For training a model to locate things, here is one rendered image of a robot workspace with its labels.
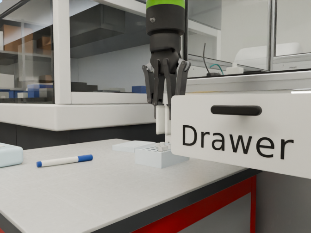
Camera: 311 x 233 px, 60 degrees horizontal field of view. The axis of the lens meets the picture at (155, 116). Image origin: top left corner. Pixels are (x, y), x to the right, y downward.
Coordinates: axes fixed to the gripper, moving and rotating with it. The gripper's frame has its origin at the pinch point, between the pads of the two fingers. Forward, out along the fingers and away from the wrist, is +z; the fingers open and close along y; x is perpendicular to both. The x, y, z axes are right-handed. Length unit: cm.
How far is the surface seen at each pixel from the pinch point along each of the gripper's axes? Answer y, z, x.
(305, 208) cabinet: -27.3, 21.7, -20.8
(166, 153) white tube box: -1.4, 7.9, 1.2
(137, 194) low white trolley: -8.6, 11.1, 19.5
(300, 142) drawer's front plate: -32.0, 0.8, 13.5
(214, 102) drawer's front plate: -19.2, -4.4, 12.4
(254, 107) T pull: -27.1, -3.7, 16.7
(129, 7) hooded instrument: 51, -49, -41
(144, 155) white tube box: 3.7, 8.5, 3.4
